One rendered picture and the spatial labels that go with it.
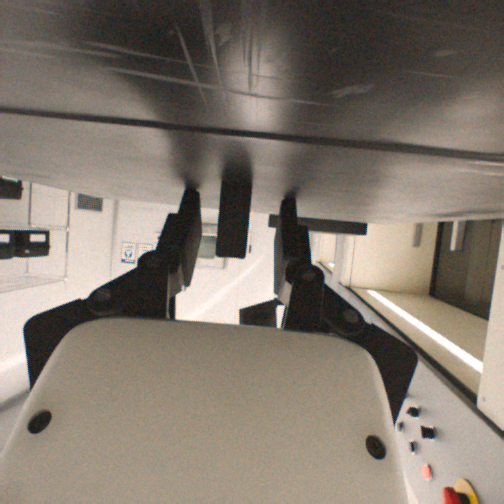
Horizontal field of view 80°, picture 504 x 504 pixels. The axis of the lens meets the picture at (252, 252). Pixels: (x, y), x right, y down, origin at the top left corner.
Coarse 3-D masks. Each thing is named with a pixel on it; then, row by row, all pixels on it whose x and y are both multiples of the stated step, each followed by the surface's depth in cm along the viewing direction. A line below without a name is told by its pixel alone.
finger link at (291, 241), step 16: (288, 208) 14; (288, 224) 13; (288, 240) 13; (304, 240) 14; (288, 256) 12; (304, 256) 13; (288, 272) 12; (288, 288) 12; (336, 304) 12; (320, 320) 12; (336, 320) 11; (352, 320) 11; (352, 336) 11
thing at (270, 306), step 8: (256, 304) 188; (264, 304) 193; (272, 304) 202; (280, 304) 189; (240, 312) 174; (248, 312) 177; (256, 312) 185; (264, 312) 193; (272, 312) 202; (240, 320) 174; (248, 320) 177; (256, 320) 181; (264, 320) 184; (272, 320) 196
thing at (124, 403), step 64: (128, 320) 9; (192, 320) 10; (64, 384) 8; (128, 384) 8; (192, 384) 8; (256, 384) 8; (320, 384) 8; (64, 448) 7; (128, 448) 7; (192, 448) 7; (256, 448) 7; (320, 448) 7; (384, 448) 8
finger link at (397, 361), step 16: (368, 336) 11; (384, 336) 11; (368, 352) 11; (384, 352) 11; (400, 352) 11; (384, 368) 10; (400, 368) 10; (384, 384) 10; (400, 384) 10; (400, 400) 10
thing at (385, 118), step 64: (0, 0) 3; (64, 0) 3; (128, 0) 3; (192, 0) 3; (256, 0) 2; (320, 0) 2; (384, 0) 2; (448, 0) 2; (0, 64) 4; (64, 64) 4; (128, 64) 4; (192, 64) 4; (256, 64) 3; (320, 64) 3; (384, 64) 3; (448, 64) 3; (0, 128) 7; (64, 128) 6; (128, 128) 6; (192, 128) 6; (256, 128) 6; (320, 128) 5; (384, 128) 5; (448, 128) 5; (128, 192) 19; (256, 192) 14; (320, 192) 12; (384, 192) 10; (448, 192) 9
